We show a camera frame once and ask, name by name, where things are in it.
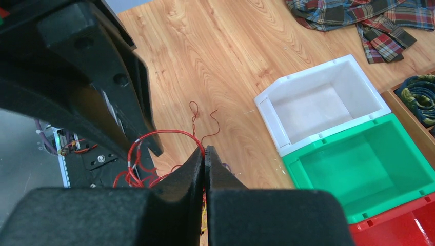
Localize red plastic bin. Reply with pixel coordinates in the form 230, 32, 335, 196
349, 193, 434, 245

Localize white plastic bin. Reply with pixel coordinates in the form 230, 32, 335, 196
254, 54, 391, 157

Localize red cable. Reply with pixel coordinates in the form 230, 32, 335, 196
113, 100, 221, 189

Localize green plastic bin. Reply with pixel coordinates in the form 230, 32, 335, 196
283, 113, 434, 224

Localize wooden compartment tray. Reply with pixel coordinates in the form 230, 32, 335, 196
381, 83, 434, 169

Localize plaid cloth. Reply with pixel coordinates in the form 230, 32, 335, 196
286, 0, 434, 64

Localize rolled dark tie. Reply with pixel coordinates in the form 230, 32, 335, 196
394, 74, 434, 128

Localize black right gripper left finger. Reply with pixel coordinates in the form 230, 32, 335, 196
1, 149, 204, 245

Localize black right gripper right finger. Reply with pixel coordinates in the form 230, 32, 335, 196
205, 146, 354, 245

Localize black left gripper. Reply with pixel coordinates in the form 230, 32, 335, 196
1, 1, 156, 157

